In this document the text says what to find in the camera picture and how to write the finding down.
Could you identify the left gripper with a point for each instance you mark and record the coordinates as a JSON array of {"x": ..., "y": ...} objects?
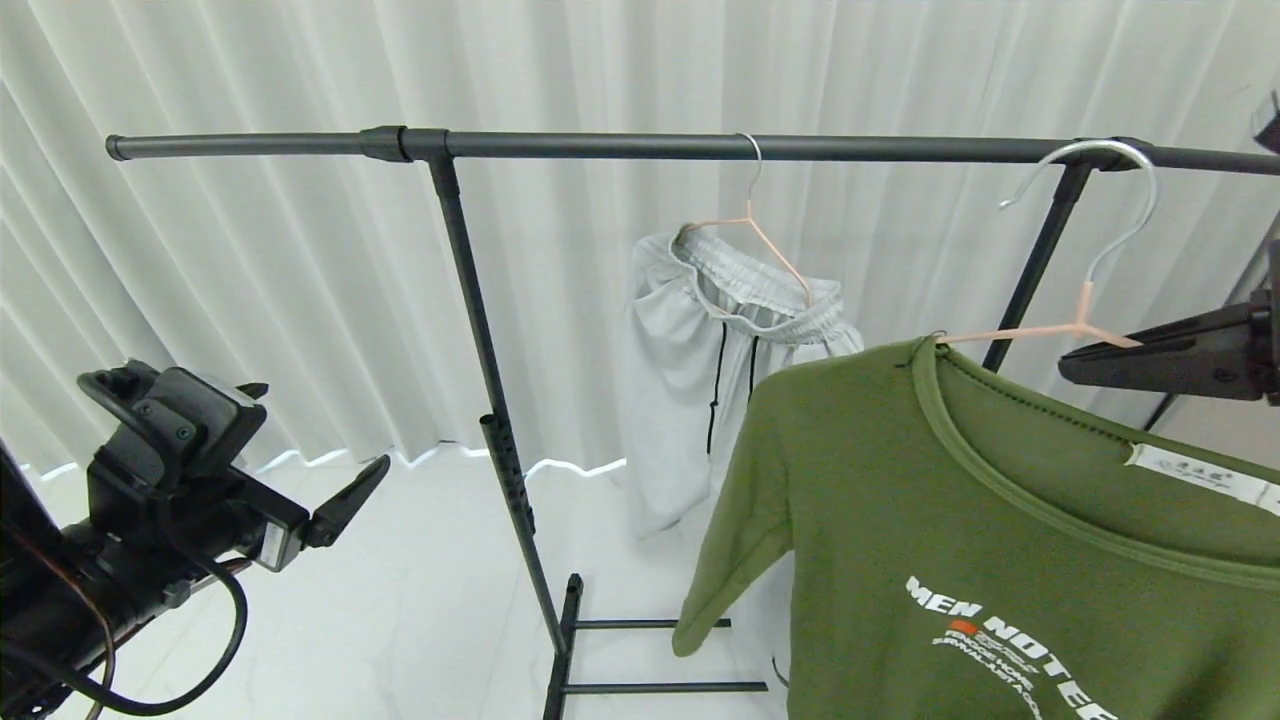
[{"x": 220, "y": 540}]

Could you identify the pink clothes hanger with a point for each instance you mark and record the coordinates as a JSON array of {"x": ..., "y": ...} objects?
[
  {"x": 775, "y": 250},
  {"x": 1010, "y": 334}
]

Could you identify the white curtain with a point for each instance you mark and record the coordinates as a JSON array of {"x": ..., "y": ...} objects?
[{"x": 300, "y": 280}]

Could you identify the green long-sleeved shirt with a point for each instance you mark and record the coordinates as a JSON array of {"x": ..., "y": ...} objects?
[{"x": 950, "y": 520}]

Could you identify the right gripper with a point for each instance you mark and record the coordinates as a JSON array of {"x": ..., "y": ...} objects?
[{"x": 1275, "y": 330}]

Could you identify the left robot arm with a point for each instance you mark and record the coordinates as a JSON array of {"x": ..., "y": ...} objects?
[{"x": 50, "y": 600}]

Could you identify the pale grey shorts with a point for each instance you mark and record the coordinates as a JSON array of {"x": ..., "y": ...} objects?
[{"x": 670, "y": 400}]

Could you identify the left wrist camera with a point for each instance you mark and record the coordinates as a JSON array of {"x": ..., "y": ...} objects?
[{"x": 190, "y": 420}]

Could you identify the black clothes rack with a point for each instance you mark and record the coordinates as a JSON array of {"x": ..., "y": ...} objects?
[{"x": 600, "y": 146}]

